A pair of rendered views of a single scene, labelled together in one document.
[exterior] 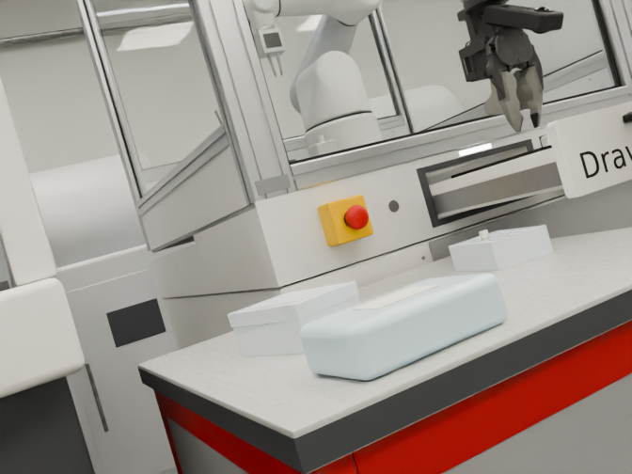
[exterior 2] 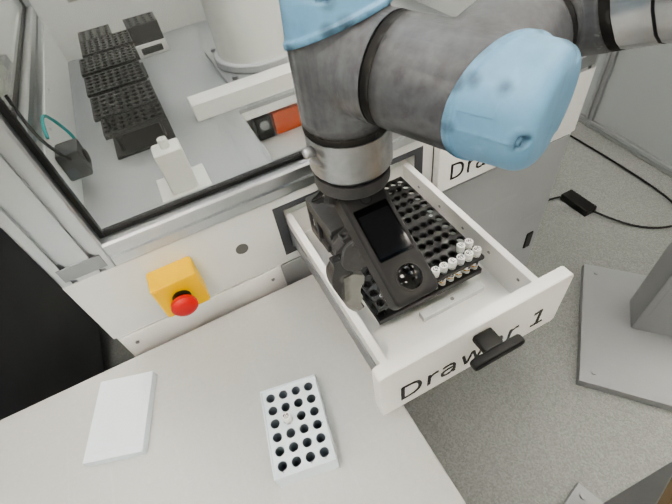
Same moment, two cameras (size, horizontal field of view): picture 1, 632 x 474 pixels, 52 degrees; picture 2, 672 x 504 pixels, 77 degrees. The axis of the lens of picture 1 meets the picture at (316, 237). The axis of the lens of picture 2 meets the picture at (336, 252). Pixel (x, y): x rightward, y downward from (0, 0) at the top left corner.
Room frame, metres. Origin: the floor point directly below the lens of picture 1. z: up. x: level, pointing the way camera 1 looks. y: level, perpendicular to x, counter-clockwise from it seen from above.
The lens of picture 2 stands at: (0.68, -0.36, 1.38)
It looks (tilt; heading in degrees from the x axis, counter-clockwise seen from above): 48 degrees down; 7
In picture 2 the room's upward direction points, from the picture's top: 11 degrees counter-clockwise
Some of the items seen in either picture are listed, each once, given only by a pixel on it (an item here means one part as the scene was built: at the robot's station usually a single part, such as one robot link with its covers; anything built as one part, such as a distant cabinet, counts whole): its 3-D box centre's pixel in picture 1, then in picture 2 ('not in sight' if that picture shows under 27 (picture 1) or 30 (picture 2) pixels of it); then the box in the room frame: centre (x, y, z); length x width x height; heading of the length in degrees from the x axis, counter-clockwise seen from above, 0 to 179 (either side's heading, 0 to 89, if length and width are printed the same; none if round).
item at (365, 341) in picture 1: (402, 323); not in sight; (0.54, -0.05, 0.78); 0.15 x 0.10 x 0.04; 118
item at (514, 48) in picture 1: (492, 37); (352, 206); (1.01, -0.35, 1.09); 0.09 x 0.08 x 0.12; 27
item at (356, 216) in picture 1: (355, 217); (183, 303); (1.06, -0.07, 0.88); 0.04 x 0.03 x 0.04; 115
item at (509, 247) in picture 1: (497, 248); (298, 427); (0.89, -0.24, 0.78); 0.12 x 0.08 x 0.04; 14
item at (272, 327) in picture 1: (296, 320); not in sight; (0.71, 0.05, 0.79); 0.13 x 0.09 x 0.05; 41
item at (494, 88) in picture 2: not in sight; (478, 78); (0.94, -0.44, 1.24); 0.11 x 0.11 x 0.08; 49
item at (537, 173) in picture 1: (529, 174); (388, 245); (1.15, -0.40, 0.86); 0.40 x 0.26 x 0.06; 25
